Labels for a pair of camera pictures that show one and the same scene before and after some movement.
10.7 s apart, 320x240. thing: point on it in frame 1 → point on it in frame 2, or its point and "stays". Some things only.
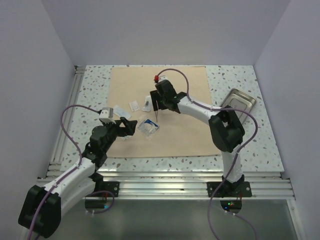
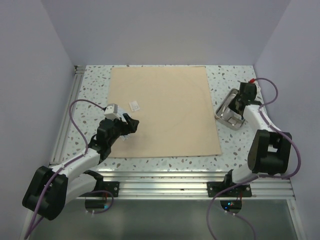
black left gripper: x=128 y=130 stays
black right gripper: x=154 y=94 → x=231 y=104
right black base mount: x=240 y=188 stays
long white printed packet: x=121 y=112 stays
